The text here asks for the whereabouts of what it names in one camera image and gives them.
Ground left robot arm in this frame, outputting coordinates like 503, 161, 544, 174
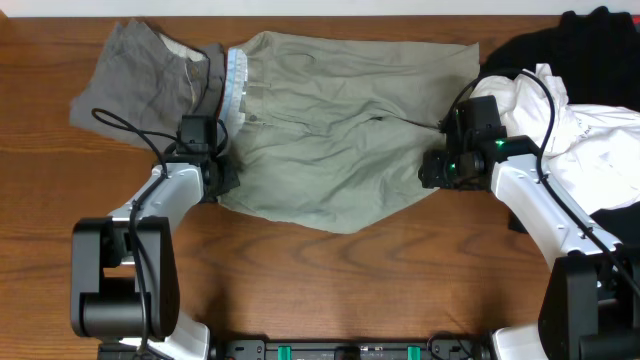
70, 108, 239, 359

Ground white t-shirt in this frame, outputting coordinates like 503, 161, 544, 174
471, 64, 639, 213

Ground black garment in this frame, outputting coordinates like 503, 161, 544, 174
481, 7, 639, 245

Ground folded dark grey shorts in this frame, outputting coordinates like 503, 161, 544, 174
69, 20, 226, 148

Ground khaki green shorts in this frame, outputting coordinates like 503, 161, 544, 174
220, 31, 480, 234

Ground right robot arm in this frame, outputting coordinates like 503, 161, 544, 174
418, 96, 639, 359

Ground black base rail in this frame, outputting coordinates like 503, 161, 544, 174
96, 334, 496, 360

